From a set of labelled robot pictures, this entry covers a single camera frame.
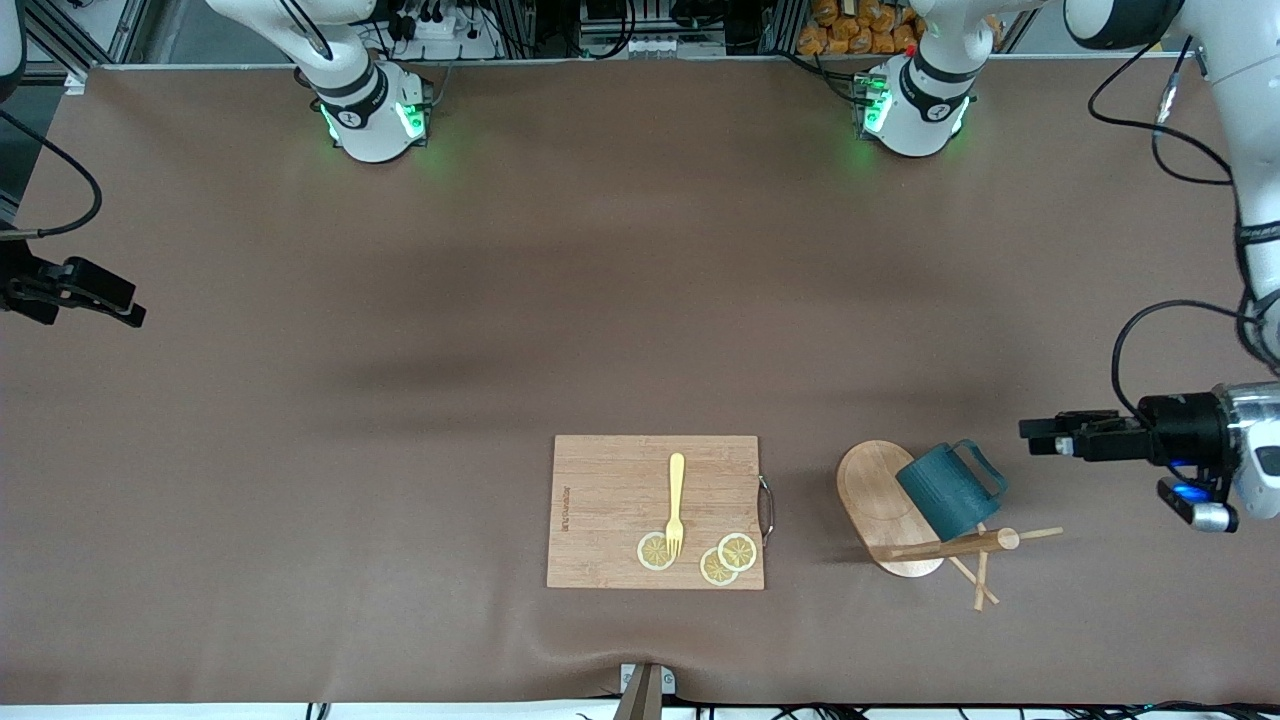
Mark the brown table cover mat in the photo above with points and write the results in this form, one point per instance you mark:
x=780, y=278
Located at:
x=600, y=280

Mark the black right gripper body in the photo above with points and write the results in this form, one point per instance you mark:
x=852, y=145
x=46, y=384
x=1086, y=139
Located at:
x=22, y=292

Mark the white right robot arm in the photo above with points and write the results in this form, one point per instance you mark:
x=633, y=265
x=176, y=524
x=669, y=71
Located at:
x=365, y=120

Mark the dark teal mug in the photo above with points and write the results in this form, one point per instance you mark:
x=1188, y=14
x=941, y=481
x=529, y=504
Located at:
x=945, y=495

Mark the grey power strip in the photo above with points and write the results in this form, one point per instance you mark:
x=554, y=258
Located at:
x=650, y=45

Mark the lemon slice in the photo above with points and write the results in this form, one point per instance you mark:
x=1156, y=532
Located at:
x=740, y=550
x=714, y=571
x=652, y=555

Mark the white power strip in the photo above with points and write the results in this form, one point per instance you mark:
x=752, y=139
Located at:
x=450, y=40

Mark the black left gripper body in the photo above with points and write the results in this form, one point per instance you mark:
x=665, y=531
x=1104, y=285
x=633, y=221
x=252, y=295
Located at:
x=1178, y=426

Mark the wooden mug tree rack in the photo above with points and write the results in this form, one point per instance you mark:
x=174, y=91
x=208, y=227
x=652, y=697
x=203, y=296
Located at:
x=875, y=490

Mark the yellow fork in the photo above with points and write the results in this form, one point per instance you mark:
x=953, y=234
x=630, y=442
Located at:
x=676, y=490

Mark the orange snack bags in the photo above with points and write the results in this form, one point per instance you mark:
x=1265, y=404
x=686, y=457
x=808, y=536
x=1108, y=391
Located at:
x=860, y=30

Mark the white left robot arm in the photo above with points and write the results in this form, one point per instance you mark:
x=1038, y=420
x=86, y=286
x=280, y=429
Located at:
x=1260, y=150

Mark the bamboo cutting board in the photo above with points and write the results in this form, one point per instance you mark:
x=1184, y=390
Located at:
x=610, y=510

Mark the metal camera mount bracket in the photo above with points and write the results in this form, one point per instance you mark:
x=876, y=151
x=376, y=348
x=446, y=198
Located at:
x=645, y=690

